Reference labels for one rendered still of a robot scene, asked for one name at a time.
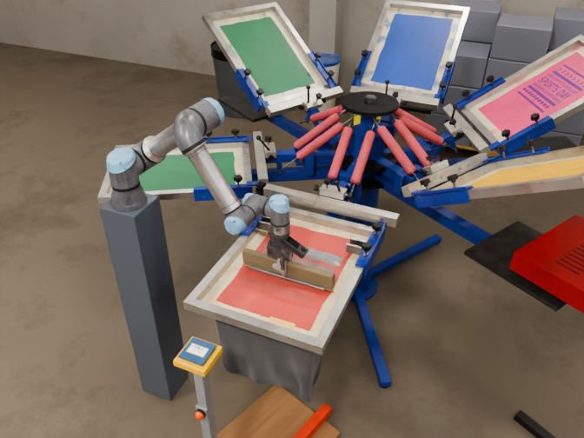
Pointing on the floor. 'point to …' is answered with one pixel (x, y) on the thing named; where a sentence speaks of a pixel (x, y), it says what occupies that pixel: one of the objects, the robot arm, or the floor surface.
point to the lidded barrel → (333, 75)
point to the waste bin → (225, 79)
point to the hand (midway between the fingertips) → (288, 271)
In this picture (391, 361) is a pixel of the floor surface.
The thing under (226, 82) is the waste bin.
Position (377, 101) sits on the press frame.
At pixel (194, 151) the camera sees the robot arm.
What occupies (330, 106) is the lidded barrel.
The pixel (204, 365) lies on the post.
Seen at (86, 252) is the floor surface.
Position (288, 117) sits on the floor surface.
